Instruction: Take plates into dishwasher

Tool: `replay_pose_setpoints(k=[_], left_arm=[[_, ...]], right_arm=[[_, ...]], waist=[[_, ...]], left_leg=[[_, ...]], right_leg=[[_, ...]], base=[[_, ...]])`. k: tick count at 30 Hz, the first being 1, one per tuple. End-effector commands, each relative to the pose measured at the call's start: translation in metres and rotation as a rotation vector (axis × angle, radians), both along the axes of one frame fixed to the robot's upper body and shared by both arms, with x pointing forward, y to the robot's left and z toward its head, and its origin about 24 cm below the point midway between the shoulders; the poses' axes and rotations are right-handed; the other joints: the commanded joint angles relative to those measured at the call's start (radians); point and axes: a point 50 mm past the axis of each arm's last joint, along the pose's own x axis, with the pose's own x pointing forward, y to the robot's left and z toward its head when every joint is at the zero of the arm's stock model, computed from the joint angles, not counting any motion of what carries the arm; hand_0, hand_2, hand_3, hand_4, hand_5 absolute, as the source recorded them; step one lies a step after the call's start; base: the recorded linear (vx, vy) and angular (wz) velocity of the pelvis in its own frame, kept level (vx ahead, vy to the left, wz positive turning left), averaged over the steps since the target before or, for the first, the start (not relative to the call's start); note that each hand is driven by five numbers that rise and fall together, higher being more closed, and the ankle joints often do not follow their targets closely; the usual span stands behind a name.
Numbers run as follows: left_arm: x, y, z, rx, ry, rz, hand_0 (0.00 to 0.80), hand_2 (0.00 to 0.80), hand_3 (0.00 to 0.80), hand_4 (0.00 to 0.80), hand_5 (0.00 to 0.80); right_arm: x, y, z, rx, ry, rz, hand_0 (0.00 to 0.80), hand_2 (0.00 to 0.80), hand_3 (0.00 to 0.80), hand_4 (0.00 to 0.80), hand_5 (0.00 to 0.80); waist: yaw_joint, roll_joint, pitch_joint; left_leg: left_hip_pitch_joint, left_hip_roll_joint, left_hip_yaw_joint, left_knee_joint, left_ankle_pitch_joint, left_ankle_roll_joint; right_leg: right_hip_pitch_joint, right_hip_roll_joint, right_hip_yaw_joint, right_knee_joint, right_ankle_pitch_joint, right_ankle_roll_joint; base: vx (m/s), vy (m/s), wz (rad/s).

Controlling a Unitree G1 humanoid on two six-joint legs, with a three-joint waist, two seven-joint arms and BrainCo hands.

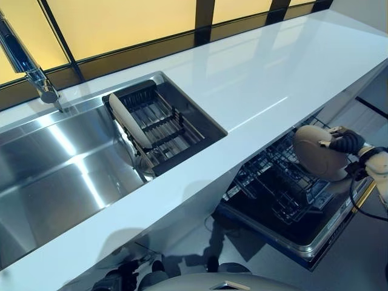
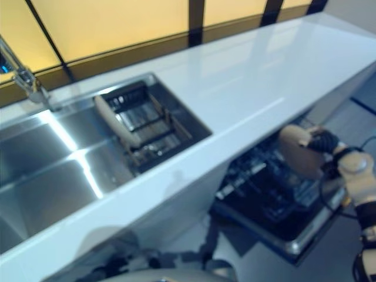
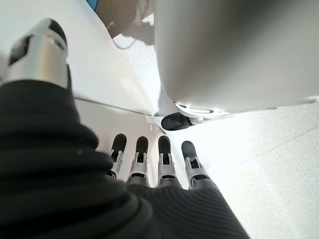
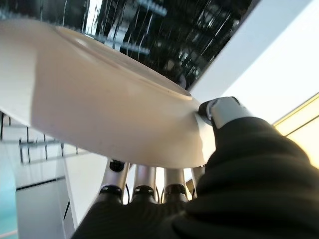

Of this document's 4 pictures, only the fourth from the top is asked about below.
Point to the white cabinet door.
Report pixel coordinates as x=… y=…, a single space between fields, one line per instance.
x=42 y=211

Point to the cream ceramic bowl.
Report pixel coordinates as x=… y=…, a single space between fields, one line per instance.
x=99 y=104

